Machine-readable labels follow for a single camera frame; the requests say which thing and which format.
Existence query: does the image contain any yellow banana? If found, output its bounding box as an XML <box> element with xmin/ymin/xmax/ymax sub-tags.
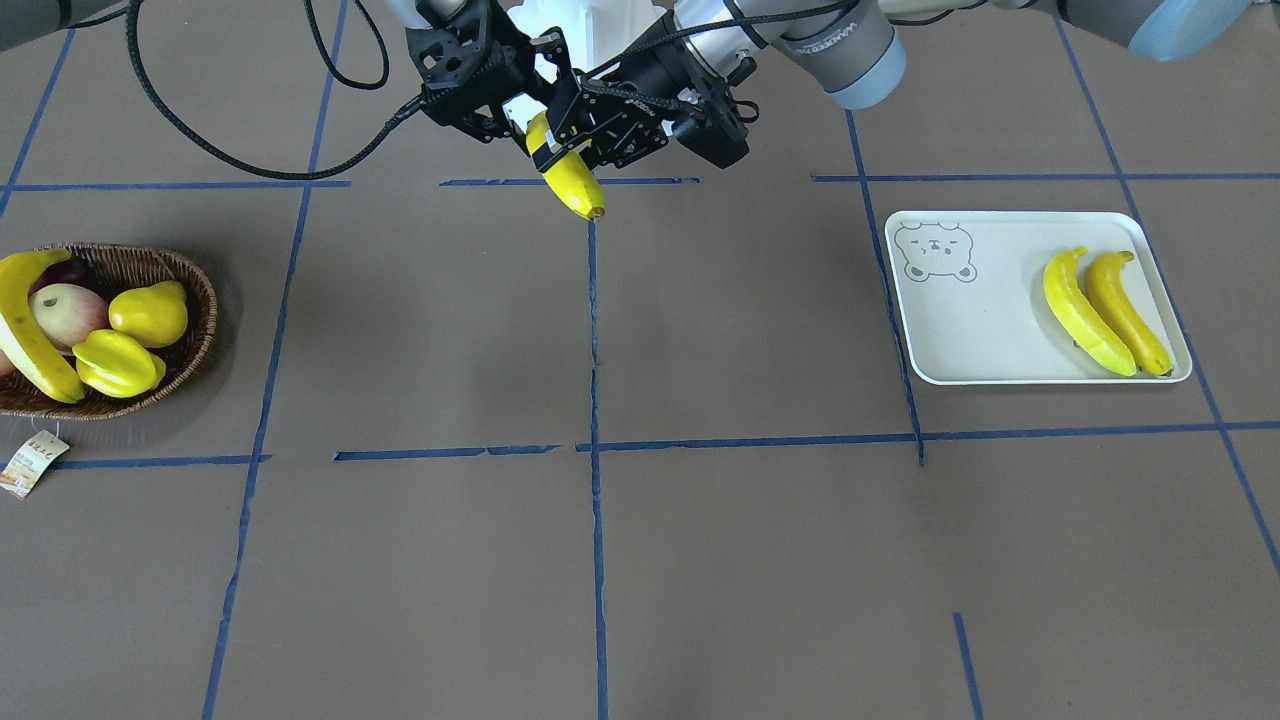
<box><xmin>525</xmin><ymin>111</ymin><xmax>605</xmax><ymax>222</ymax></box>
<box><xmin>1041</xmin><ymin>246</ymin><xmax>1138</xmax><ymax>378</ymax></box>
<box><xmin>1085</xmin><ymin>251</ymin><xmax>1172</xmax><ymax>377</ymax></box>
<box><xmin>1</xmin><ymin>249</ymin><xmax>86</xmax><ymax>405</ymax></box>

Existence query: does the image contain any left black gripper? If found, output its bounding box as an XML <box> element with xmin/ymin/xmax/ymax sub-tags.
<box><xmin>529</xmin><ymin>12</ymin><xmax>749</xmax><ymax>172</ymax></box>

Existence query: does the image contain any brown wicker basket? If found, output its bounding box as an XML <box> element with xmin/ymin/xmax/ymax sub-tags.
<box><xmin>1</xmin><ymin>243</ymin><xmax>219</xmax><ymax>421</ymax></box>

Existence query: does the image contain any dark purple fruit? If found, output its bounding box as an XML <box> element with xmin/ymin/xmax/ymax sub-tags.
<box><xmin>28</xmin><ymin>256</ymin><xmax>99</xmax><ymax>296</ymax></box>

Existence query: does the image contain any red peach apple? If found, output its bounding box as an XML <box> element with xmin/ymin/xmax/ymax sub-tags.
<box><xmin>29</xmin><ymin>283</ymin><xmax>110</xmax><ymax>354</ymax></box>

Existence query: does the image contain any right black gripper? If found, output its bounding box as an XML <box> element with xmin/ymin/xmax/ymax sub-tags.
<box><xmin>406</xmin><ymin>1</ymin><xmax>581</xmax><ymax>146</ymax></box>

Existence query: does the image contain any paper basket tag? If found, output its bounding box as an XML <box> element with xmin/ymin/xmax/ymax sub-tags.
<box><xmin>1</xmin><ymin>430</ymin><xmax>70</xmax><ymax>498</ymax></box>

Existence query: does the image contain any yellow pear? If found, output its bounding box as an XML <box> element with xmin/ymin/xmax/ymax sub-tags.
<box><xmin>108</xmin><ymin>281</ymin><xmax>189</xmax><ymax>348</ymax></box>

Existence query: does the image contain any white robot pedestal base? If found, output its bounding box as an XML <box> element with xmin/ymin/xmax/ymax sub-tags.
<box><xmin>507</xmin><ymin>1</ymin><xmax>666</xmax><ymax>70</ymax></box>

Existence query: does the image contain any cream bear tray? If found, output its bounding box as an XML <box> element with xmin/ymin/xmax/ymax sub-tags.
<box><xmin>884</xmin><ymin>210</ymin><xmax>1193</xmax><ymax>386</ymax></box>

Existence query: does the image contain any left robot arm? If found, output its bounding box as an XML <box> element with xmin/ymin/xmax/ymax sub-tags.
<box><xmin>509</xmin><ymin>1</ymin><xmax>1245</xmax><ymax>169</ymax></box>

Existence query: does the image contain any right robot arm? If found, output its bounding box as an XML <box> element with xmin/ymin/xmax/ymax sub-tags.
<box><xmin>3</xmin><ymin>1</ymin><xmax>602</xmax><ymax>181</ymax></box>

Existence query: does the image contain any yellow starfruit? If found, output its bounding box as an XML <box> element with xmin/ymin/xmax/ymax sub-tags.
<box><xmin>70</xmin><ymin>329</ymin><xmax>166</xmax><ymax>398</ymax></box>

